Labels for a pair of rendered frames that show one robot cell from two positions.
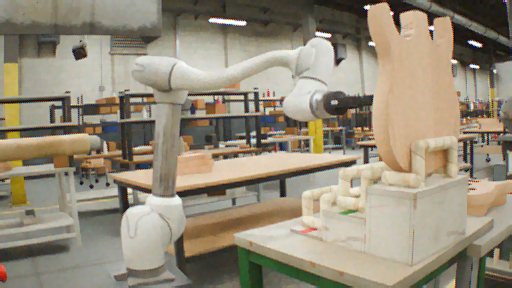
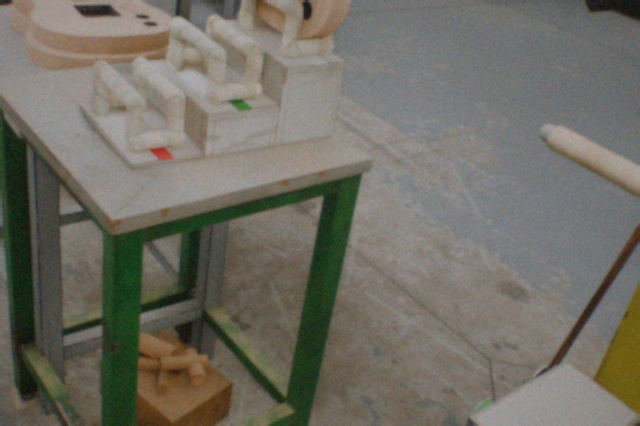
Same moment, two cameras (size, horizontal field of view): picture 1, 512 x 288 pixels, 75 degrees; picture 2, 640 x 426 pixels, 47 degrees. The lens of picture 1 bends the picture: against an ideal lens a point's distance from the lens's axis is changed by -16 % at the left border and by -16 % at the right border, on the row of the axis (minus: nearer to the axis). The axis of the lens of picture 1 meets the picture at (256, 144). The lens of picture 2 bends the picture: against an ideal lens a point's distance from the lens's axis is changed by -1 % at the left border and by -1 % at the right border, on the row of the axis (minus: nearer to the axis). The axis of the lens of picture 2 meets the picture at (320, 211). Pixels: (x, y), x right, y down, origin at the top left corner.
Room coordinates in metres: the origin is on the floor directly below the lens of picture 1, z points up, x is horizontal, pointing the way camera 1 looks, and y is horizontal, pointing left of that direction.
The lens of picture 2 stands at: (0.97, 1.12, 1.61)
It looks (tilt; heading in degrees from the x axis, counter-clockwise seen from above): 30 degrees down; 262
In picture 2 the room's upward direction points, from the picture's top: 11 degrees clockwise
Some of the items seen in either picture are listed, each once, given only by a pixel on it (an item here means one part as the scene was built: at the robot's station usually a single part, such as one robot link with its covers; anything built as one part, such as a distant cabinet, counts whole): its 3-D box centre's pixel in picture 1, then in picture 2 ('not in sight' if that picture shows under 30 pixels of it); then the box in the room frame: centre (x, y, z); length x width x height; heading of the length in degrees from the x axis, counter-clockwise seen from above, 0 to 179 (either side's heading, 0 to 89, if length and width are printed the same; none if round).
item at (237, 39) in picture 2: (386, 172); (234, 36); (1.01, -0.35, 1.12); 0.20 x 0.03 x 0.03; 123
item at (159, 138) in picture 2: (313, 222); (157, 139); (1.13, -0.16, 0.96); 0.11 x 0.03 x 0.03; 34
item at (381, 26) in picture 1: (384, 23); not in sight; (0.84, -0.31, 1.48); 0.07 x 0.04 x 0.09; 123
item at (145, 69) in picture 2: (345, 194); (158, 81); (1.15, -0.26, 1.04); 0.20 x 0.03 x 0.03; 123
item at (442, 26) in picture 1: (440, 33); not in sight; (0.98, -0.52, 1.49); 0.07 x 0.04 x 0.10; 123
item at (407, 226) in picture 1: (419, 214); (275, 78); (0.92, -0.41, 1.02); 0.27 x 0.15 x 0.17; 124
